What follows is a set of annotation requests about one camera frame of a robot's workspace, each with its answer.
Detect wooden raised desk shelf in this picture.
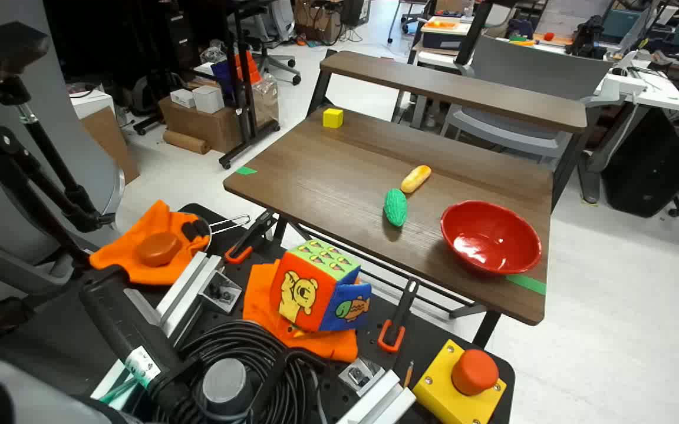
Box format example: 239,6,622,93
307,50,592,131

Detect black pole stand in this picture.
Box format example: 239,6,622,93
216,0,282,168

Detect orange round button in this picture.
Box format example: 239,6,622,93
450,345,502,397

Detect orange cloth with disc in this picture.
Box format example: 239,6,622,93
87,198,212,286

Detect yellow oblong toy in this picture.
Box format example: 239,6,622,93
399,163,433,198

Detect white work desk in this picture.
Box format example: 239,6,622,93
577,60,679,201

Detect grey round cap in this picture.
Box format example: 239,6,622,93
197,356,250,419

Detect yellow button box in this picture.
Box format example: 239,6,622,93
410,336,509,424

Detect wooden desk with black frame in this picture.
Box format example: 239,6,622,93
221,106,556,351

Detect aluminium extrusion rail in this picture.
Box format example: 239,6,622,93
338,368,420,424
154,249,227,324

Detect black orange clamp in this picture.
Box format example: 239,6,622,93
221,206,279,265
375,278,421,356

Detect black cable coil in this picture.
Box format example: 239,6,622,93
148,316,359,424

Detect white small boxes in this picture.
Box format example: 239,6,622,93
168,80,227,115

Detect black padded bar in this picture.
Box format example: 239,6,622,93
77,269,186,382

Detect black case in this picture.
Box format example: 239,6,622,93
602,107,679,219

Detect aluminium rail with green clip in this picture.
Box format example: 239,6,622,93
89,343,163,411

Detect black mounting board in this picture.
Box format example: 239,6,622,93
77,199,516,424

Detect long green tape strip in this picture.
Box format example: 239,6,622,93
506,272,550,298

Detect colourful plush cube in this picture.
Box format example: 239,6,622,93
266,237,375,335

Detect green oblong toy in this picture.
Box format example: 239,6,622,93
382,186,410,230

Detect cardboard box by panel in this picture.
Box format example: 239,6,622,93
77,104,142,183

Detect yellow cube block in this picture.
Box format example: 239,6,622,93
321,106,347,131

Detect small square marker plate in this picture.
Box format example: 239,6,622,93
338,357,386,397
197,271,246,313

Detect large grey rounded panel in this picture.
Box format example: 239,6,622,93
0,0,128,265

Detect orange cloth under plush cube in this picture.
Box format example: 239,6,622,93
241,259,362,364

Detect red bowl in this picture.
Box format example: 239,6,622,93
438,199,547,278

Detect large cardboard box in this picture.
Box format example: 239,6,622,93
158,78,280,152

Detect box with orange top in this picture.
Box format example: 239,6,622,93
420,14,476,39

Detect grey office chair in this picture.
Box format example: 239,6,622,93
441,33,612,167

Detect grey white rounded housing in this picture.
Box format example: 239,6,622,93
0,356,100,424

